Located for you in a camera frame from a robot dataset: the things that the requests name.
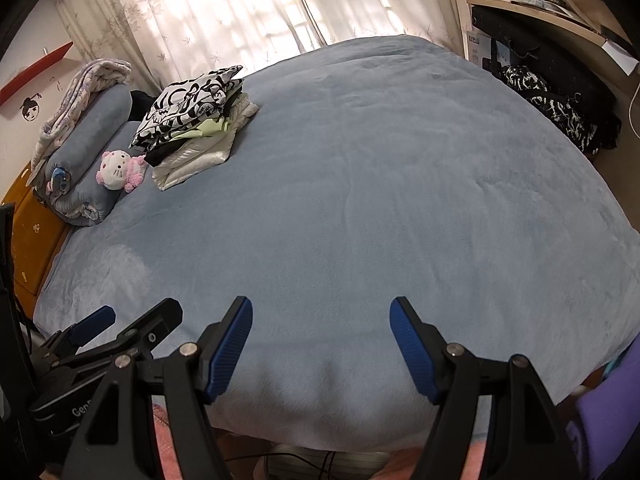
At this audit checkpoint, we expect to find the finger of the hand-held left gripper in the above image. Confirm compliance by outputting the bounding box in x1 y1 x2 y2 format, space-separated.
60 305 117 348
100 298 183 361

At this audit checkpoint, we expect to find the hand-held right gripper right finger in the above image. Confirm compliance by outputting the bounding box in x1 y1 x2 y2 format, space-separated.
390 296 583 480

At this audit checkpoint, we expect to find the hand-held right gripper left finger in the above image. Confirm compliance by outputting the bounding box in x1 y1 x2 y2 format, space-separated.
62 296 253 480

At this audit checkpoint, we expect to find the black white printed jacket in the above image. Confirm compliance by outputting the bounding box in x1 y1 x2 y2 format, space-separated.
129 65 246 153

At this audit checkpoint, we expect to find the pink white plush toy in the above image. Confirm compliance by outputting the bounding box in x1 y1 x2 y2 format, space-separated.
96 149 150 195

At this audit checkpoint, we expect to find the cream puffer jacket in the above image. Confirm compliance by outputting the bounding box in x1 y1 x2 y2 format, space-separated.
150 95 261 192

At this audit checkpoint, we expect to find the blue bed blanket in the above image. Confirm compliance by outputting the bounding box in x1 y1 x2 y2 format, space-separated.
32 35 633 451

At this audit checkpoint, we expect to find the purple cloth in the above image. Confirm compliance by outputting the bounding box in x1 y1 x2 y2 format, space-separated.
565 330 640 480

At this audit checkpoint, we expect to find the pale patterned quilt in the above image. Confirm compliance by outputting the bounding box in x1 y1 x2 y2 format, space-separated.
30 58 132 171

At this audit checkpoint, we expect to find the black white patterned cloth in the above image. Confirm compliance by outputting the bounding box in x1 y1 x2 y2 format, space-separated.
500 64 601 153

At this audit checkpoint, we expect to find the white printed box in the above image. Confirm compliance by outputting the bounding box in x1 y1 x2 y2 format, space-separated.
465 30 493 68

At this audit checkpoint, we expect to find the white sheer curtain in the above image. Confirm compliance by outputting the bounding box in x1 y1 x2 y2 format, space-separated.
50 0 466 91

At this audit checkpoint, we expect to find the dark black cloth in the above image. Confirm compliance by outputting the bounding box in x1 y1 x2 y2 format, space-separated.
472 5 623 151

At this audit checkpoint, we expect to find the white paper sheet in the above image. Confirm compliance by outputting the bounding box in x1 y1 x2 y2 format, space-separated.
600 37 640 73

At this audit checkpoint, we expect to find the orange wooden bed frame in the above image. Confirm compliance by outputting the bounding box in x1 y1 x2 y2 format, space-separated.
0 165 73 321

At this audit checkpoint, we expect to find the black cable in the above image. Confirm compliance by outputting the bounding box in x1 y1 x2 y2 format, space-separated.
240 450 351 480

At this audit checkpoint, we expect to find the cartoon wall sticker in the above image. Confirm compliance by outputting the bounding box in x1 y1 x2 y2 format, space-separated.
20 92 42 123

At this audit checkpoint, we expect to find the red wall shelf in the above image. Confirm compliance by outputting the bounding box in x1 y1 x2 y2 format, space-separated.
0 41 74 106

